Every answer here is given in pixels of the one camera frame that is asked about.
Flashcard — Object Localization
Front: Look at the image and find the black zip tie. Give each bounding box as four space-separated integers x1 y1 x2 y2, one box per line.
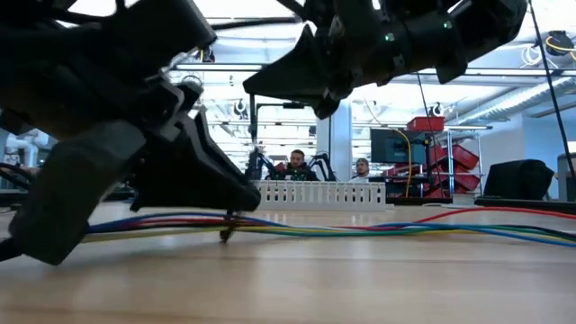
219 209 240 244

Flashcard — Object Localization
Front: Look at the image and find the black yellow cable reel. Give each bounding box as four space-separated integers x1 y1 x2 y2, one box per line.
543 29 576 62

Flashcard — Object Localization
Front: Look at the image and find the metal shelf rack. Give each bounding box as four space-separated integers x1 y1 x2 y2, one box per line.
420 124 494 200

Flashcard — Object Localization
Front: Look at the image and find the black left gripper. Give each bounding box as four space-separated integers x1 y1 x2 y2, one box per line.
8 78 258 266

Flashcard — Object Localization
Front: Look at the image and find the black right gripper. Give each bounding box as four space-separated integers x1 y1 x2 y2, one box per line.
242 0 406 121

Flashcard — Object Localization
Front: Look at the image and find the red storage bin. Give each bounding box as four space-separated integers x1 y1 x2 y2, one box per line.
424 185 452 200
406 115 446 133
454 173 482 194
449 144 481 171

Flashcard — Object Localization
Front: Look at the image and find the black coiled hose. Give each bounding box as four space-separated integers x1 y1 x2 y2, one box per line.
0 161 37 193

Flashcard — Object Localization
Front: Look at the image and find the person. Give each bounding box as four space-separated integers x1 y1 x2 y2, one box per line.
268 148 321 182
348 157 372 184

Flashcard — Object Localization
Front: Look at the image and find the black monitor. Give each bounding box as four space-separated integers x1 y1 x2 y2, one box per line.
370 128 428 166

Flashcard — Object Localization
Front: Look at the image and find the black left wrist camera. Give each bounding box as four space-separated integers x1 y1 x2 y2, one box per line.
101 0 219 80

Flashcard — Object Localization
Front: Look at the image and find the long black cable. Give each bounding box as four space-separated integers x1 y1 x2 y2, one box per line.
526 0 576 181

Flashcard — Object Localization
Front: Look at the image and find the yellow cable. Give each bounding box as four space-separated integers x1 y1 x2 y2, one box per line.
394 128 413 199

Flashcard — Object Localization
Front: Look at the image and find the black aluminium rig frame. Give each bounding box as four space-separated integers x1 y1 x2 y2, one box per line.
0 186 576 216

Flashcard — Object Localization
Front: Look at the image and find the black monitor stand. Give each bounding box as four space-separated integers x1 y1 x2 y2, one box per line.
421 134 437 199

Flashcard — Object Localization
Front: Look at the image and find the white slotted cable duct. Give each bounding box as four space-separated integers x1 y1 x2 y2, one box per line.
251 179 395 212

